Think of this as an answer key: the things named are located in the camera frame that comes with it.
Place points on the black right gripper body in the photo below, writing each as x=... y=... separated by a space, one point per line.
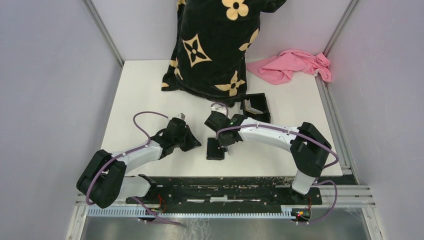
x=224 y=142

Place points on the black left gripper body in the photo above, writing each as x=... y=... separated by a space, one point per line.
x=185 y=142

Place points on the black leather card holder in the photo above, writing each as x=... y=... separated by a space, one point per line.
x=214 y=150

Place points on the black plastic bin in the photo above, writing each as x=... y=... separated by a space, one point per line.
x=258 y=101

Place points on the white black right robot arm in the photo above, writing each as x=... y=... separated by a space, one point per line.
x=308 y=147

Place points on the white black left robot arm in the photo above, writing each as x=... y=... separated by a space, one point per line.
x=105 y=179

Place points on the stack of cards in bin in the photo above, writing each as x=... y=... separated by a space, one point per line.
x=248 y=108

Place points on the black floral blanket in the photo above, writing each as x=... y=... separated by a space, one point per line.
x=209 y=56

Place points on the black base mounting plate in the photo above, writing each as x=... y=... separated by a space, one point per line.
x=227 y=195

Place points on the pink cloth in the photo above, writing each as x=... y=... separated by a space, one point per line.
x=279 y=69

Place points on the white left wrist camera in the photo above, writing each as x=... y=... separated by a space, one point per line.
x=177 y=116

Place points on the white slotted cable duct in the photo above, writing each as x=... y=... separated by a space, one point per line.
x=140 y=212

